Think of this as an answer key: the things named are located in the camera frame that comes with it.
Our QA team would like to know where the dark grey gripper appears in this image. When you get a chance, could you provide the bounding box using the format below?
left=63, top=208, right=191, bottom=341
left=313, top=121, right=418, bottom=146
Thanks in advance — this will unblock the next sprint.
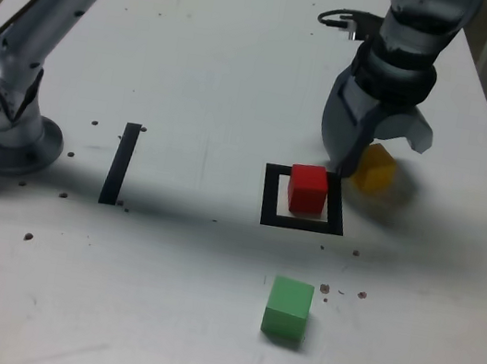
left=312, top=61, right=445, bottom=191

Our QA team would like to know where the yellow cube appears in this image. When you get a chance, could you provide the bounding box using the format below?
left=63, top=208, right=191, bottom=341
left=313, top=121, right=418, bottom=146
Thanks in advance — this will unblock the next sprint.
left=348, top=139, right=401, bottom=198

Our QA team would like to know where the red cube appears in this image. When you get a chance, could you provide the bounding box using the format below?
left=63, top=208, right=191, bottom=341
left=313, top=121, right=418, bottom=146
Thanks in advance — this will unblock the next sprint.
left=283, top=160, right=334, bottom=220

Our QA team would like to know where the green cube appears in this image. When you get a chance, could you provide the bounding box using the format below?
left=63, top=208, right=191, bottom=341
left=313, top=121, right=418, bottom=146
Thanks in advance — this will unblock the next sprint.
left=256, top=273, right=317, bottom=352

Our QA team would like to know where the black tape square outline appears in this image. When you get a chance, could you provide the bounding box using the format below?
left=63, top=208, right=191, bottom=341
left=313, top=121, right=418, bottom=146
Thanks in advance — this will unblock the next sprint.
left=255, top=160, right=354, bottom=240

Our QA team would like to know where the black tape strip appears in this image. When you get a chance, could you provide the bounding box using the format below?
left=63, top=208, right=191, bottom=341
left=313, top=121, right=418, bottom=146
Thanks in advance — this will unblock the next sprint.
left=97, top=119, right=143, bottom=209

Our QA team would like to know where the small gripper camera box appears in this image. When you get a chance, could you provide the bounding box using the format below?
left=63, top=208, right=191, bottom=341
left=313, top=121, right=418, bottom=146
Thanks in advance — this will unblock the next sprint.
left=341, top=18, right=362, bottom=43

